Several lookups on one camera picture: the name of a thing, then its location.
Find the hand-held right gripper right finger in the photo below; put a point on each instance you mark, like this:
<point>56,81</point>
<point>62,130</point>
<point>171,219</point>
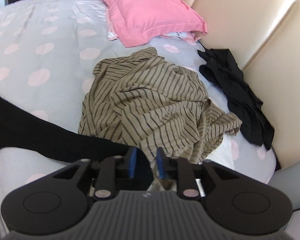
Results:
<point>161,162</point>

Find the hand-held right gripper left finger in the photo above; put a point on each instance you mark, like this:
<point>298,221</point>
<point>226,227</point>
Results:
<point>133,161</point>

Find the grey and black sweater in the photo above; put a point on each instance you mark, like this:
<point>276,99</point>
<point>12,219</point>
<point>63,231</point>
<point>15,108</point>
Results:
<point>40,135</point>

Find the white cloth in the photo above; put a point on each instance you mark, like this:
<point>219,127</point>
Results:
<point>222,155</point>

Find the tan striped shirt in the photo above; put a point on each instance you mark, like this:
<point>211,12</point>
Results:
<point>150,100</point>

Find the black garment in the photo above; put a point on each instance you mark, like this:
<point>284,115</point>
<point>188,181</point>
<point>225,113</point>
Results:
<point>230,80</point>

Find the grey pink-dotted bed sheet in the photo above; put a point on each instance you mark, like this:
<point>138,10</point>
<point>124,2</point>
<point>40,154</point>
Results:
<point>40,55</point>

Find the pink pillow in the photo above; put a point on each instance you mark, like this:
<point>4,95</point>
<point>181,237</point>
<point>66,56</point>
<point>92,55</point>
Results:
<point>145,7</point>

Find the cream padded headboard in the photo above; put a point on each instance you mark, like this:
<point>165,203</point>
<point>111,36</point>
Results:
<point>265,42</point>

